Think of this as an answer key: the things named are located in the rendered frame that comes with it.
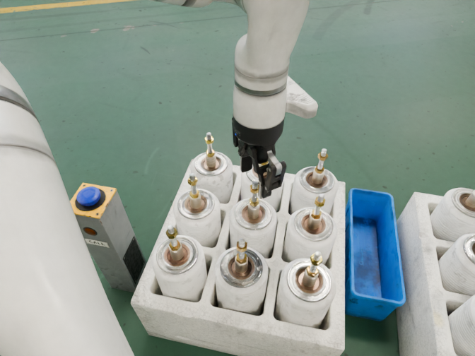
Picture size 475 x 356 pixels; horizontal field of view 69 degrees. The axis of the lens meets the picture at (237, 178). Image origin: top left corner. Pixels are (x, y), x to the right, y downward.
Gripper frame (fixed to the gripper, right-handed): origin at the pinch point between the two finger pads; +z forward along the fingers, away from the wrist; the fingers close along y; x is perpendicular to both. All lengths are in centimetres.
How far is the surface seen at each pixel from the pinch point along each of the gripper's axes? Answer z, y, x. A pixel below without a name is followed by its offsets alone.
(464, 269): 12.3, 26.6, 29.1
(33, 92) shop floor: 36, -110, -43
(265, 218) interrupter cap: 10.4, 2.2, 1.5
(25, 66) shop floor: 36, -133, -44
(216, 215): 11.5, -3.5, -6.4
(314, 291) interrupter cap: 10.5, 18.7, 1.8
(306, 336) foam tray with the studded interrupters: 17.8, 22.6, -1.3
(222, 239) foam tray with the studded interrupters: 17.8, -1.4, -6.3
